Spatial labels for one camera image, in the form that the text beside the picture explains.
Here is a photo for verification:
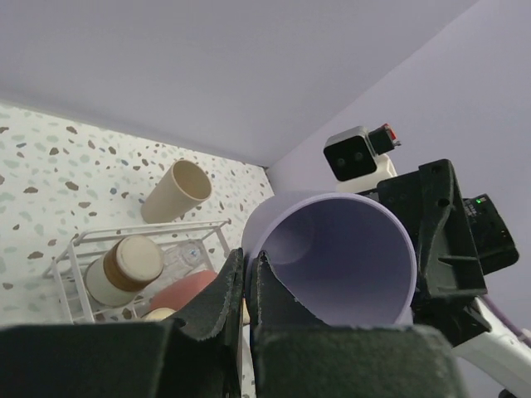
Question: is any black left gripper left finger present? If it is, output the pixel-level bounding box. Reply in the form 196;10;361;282
1;249;244;397

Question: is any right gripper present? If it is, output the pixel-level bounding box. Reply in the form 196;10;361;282
363;159;519;344

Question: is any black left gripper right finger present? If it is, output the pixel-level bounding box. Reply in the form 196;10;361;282
248;251;467;397

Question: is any steel cup cork base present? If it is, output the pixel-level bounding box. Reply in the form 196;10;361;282
84;235;164;308
142;308;175;322

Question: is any red plastic cup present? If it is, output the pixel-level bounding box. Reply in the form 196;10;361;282
149;270;217;311

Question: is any purple plastic cup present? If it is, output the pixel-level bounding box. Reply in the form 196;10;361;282
241;191;417;326

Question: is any beige plastic cup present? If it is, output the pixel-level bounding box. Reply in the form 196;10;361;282
140;159;212;224

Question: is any clear glass cup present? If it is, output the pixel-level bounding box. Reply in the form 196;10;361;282
164;240;206;269

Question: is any white wire dish rack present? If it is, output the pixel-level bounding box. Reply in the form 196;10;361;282
42;220;230;323

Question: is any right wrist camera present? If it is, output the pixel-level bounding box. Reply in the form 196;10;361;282
323;124;401;193

